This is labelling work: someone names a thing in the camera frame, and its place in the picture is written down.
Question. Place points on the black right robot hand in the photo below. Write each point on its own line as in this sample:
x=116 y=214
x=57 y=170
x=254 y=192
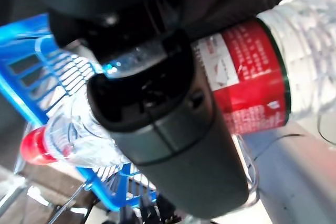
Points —
x=170 y=129

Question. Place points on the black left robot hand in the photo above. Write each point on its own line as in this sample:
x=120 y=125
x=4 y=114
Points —
x=152 y=213

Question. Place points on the clear water bottle red label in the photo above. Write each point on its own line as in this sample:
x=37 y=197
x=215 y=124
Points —
x=249 y=72

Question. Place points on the blue plastic shopping basket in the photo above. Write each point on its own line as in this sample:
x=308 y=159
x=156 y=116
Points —
x=26 y=48

